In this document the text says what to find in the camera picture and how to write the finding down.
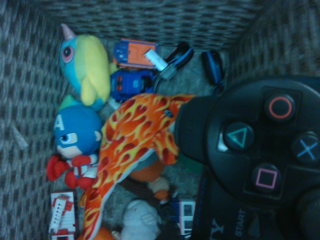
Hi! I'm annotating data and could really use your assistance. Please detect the black gamepad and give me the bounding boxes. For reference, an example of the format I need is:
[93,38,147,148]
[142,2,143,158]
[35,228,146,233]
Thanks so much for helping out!
[173,76,320,240]

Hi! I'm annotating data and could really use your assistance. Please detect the grey wicker basket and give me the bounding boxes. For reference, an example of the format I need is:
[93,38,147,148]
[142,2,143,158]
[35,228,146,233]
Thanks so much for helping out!
[0,0,320,240]

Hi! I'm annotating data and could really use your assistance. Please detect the orange flame plush dolphin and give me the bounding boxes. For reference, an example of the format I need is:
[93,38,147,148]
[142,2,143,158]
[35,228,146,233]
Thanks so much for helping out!
[78,92,198,240]

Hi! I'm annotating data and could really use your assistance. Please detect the orange-brown toy football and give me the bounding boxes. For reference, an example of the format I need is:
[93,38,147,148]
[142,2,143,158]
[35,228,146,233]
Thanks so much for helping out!
[128,152,167,182]

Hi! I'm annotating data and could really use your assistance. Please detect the green plush toy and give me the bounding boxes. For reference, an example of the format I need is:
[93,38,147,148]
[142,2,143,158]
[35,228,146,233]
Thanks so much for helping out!
[178,153,203,173]

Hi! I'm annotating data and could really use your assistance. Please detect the orange toy truck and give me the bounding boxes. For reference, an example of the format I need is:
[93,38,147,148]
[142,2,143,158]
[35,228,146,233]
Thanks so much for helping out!
[112,38,161,71]

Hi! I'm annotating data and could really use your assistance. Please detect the black blue headphones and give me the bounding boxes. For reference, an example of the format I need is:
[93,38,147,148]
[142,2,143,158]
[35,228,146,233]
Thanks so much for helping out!
[163,41,226,96]

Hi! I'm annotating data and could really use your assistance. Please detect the Captain America plush doll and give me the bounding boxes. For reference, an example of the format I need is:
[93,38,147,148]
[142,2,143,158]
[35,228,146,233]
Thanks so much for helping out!
[46,103,103,190]

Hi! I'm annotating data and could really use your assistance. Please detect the yellow blue unicorn plush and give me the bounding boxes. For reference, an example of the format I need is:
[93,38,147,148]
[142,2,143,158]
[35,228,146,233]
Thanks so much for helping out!
[59,23,118,112]

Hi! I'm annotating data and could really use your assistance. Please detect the white blue toy mail truck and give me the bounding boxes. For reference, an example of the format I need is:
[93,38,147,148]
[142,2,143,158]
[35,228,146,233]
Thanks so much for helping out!
[169,196,197,236]

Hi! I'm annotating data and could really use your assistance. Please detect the pale grey plush toy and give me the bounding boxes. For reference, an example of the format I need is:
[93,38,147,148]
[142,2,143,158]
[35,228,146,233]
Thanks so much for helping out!
[119,199,162,240]

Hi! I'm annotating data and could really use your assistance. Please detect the red white toy fire truck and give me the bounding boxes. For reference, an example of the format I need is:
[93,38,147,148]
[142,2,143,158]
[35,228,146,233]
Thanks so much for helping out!
[48,189,80,240]

